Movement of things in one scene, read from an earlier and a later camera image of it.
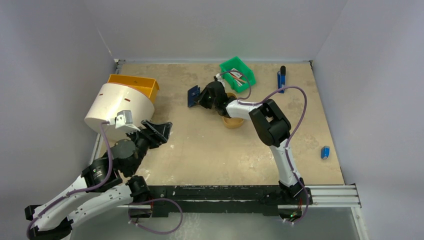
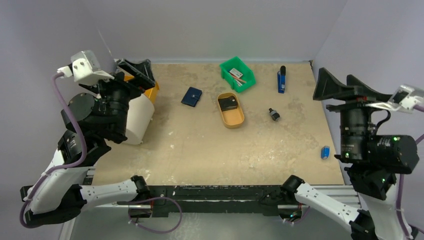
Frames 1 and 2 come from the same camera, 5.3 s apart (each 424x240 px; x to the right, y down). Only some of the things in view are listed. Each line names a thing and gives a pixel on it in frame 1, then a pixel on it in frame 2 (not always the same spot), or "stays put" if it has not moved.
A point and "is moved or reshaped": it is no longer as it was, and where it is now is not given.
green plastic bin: x=237 y=74 stays put
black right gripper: x=201 y=98 to x=352 y=102
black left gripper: x=157 y=134 to x=142 y=71
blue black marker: x=281 y=78 stays put
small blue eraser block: x=325 y=152 stays put
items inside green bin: x=238 y=76 stays put
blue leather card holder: x=193 y=95 is moved or reshaped
